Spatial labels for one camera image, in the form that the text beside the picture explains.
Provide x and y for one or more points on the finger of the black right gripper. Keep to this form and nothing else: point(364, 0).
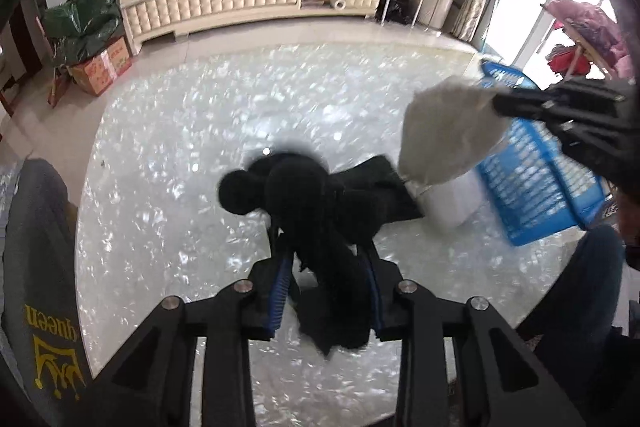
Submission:
point(528, 104)

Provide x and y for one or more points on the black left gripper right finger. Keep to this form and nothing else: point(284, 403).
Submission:
point(384, 277)

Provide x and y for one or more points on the red cardboard box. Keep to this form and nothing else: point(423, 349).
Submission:
point(98, 74)

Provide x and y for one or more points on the white foam block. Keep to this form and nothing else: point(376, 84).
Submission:
point(448, 205)

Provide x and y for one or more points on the blue plastic basket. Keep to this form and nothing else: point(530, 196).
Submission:
point(536, 190)

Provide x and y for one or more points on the black plush toy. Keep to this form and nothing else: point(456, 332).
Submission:
point(320, 219)

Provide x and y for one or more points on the clothes drying rack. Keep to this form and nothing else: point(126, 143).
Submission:
point(596, 33)

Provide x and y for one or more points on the dark grey fuzzy cloth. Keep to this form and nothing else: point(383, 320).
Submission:
point(377, 177)

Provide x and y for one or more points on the grey queen print clothing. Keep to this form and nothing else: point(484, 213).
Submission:
point(41, 340)

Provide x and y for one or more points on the green plastic bag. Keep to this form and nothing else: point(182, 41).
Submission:
point(81, 29)

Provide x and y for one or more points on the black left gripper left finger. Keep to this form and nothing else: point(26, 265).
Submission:
point(272, 281)

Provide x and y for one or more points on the white fluffy blanket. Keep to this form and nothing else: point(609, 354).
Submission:
point(449, 129)

